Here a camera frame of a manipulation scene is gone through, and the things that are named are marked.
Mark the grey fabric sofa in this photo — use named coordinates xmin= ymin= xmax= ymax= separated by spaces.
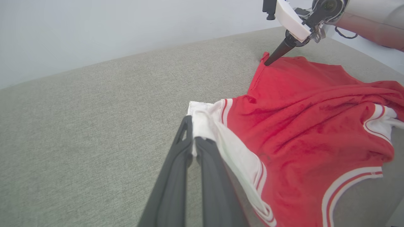
xmin=0 ymin=27 xmax=404 ymax=227

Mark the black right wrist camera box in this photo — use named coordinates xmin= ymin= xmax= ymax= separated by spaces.
xmin=263 ymin=0 xmax=277 ymax=20

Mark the red white trimmed garment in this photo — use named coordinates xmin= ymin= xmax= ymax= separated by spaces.
xmin=187 ymin=52 xmax=404 ymax=227

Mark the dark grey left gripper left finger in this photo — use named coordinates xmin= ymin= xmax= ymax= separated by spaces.
xmin=137 ymin=115 xmax=193 ymax=227

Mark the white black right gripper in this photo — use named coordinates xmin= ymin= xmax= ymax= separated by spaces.
xmin=264 ymin=0 xmax=348 ymax=67

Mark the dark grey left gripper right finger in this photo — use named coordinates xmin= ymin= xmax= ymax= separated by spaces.
xmin=194 ymin=137 xmax=250 ymax=227

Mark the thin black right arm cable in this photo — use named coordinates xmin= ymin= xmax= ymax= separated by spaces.
xmin=335 ymin=27 xmax=359 ymax=39

